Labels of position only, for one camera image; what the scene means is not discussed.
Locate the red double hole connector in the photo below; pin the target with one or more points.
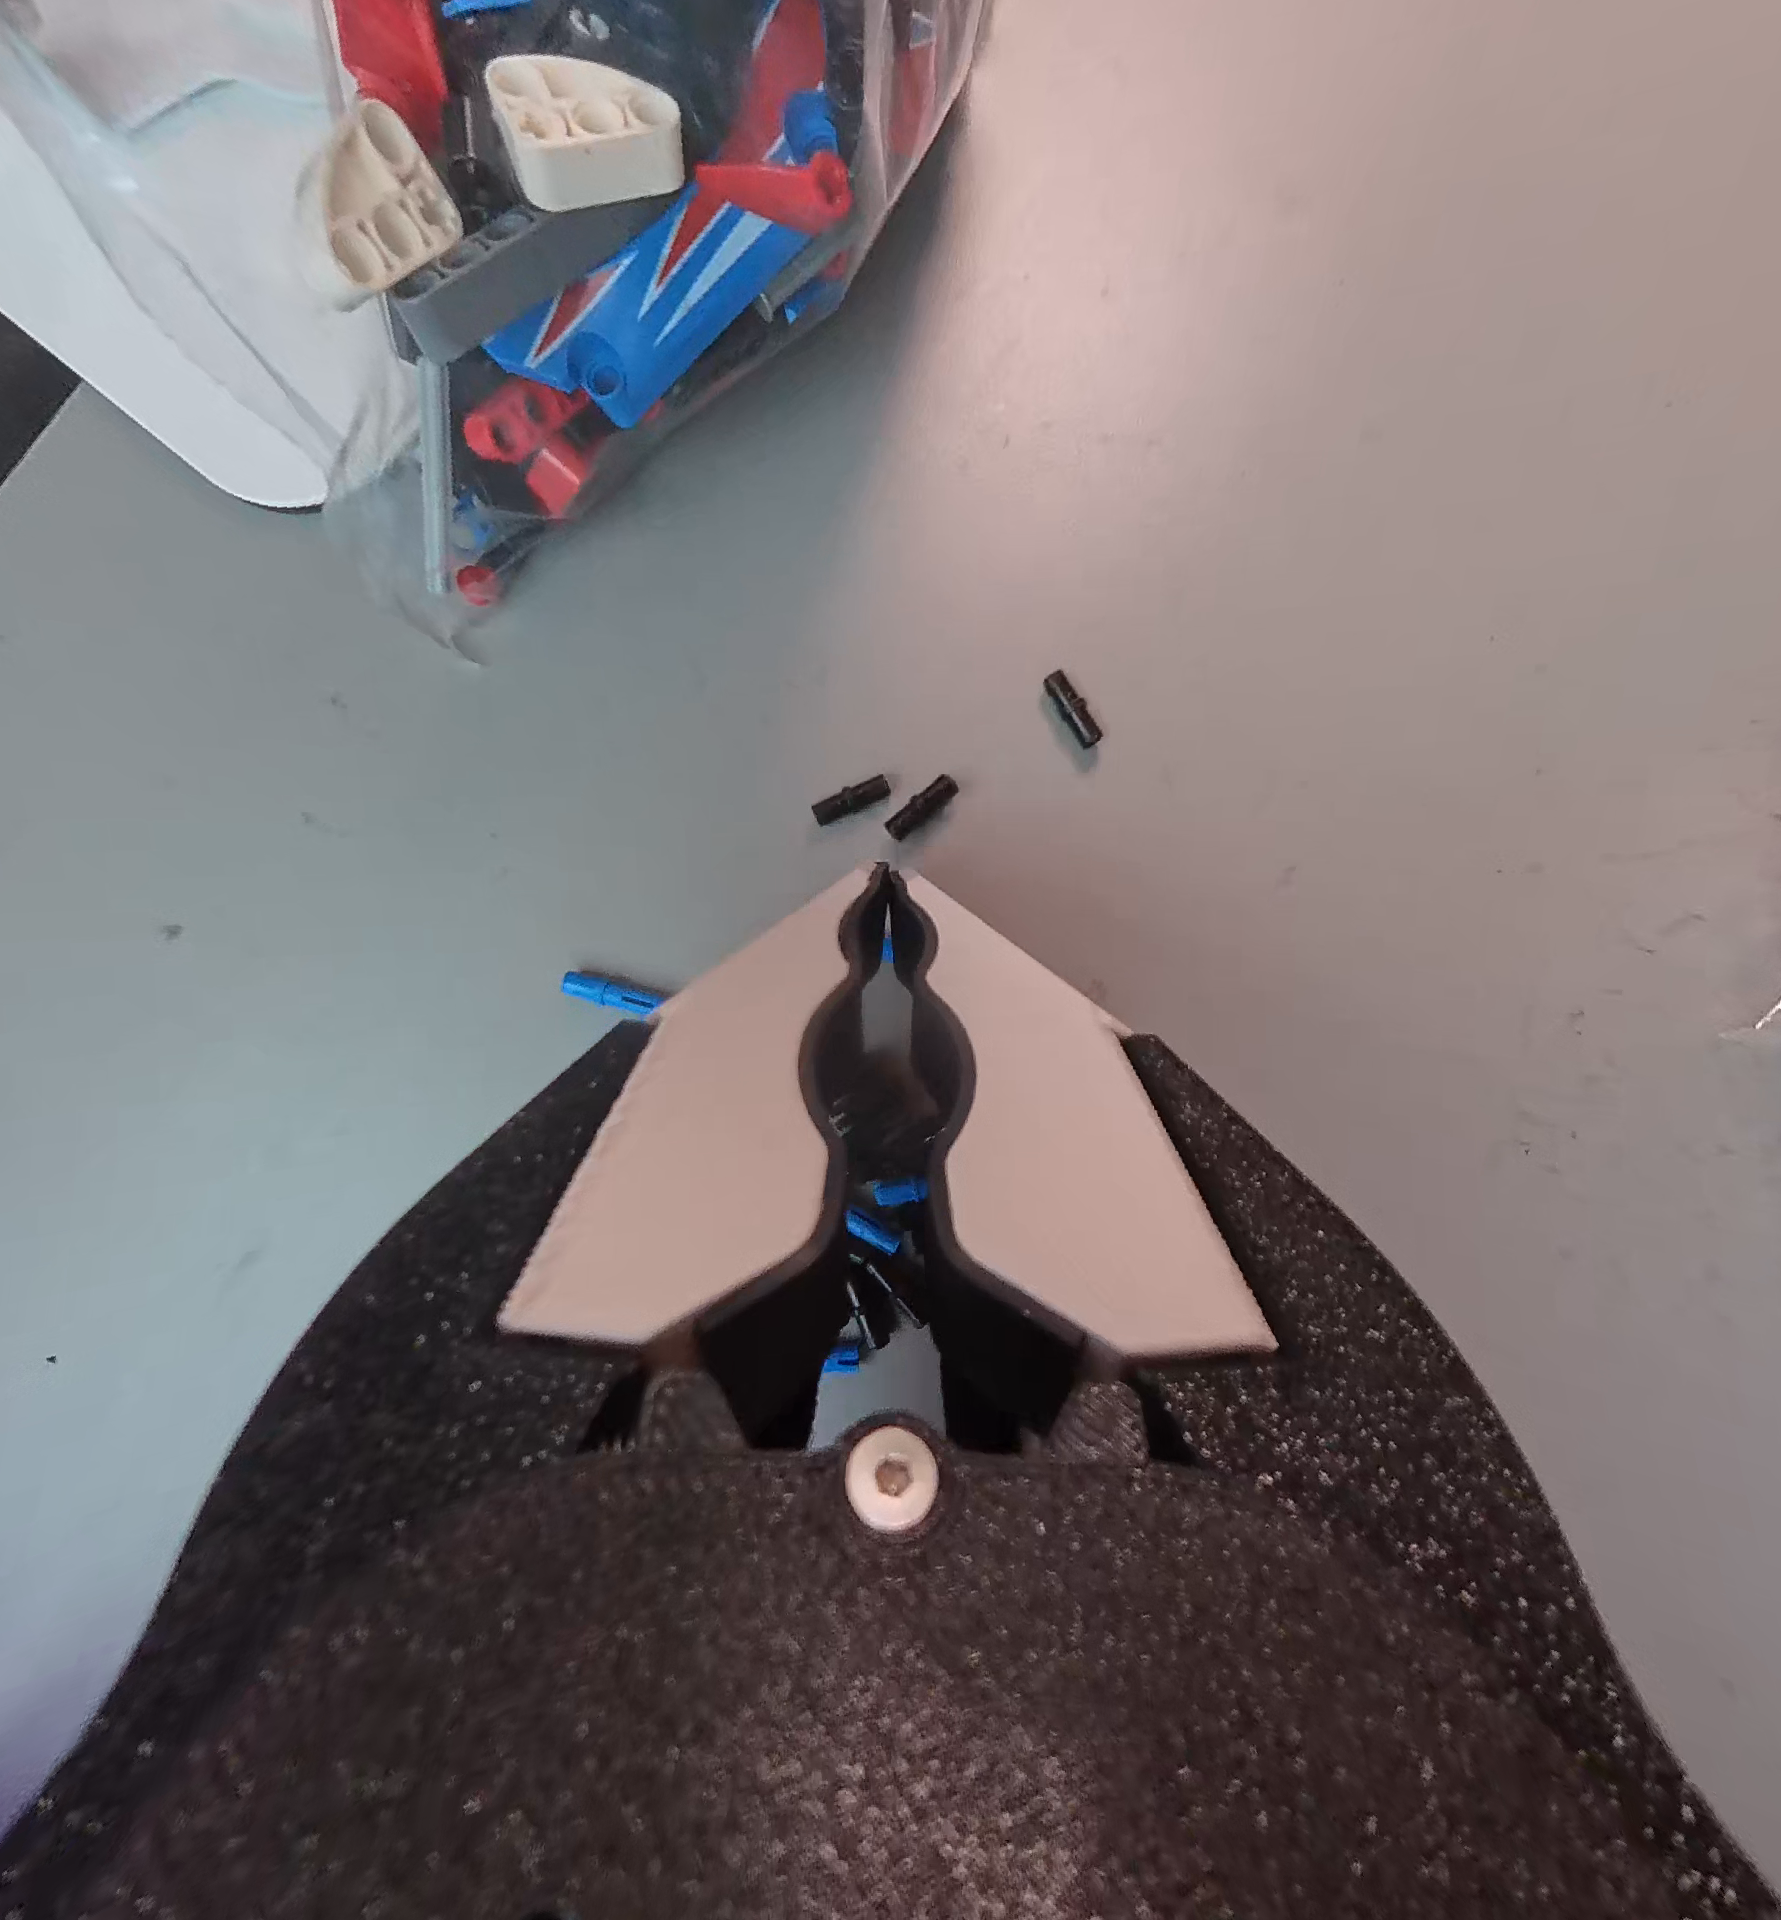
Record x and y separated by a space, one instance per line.
512 420

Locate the large clear bag of parts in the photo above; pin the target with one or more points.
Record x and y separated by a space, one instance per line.
680 495

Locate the grey axle rod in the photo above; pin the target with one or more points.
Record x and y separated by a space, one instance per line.
437 480

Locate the red pointed panel piece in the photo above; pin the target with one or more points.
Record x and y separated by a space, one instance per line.
771 191

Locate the white paper booklet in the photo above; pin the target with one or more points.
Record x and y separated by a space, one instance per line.
95 331

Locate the blue printed panel piece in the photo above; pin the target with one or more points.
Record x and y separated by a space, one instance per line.
635 323

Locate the cream curved panel piece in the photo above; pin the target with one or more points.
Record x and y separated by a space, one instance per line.
381 209
583 135

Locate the red block piece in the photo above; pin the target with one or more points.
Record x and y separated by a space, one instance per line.
557 476

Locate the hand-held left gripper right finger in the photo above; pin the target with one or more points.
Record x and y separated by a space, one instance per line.
1087 1201

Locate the grey beam piece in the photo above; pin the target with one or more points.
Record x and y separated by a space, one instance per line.
485 287

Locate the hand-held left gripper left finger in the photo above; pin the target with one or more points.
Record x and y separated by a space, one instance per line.
680 1201

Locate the black connector pin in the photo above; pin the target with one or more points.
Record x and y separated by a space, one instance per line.
1073 707
919 806
848 801

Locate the blue connector pin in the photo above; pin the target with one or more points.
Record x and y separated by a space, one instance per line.
613 988

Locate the pile of mixed small pins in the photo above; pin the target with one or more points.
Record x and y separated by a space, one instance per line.
871 1234

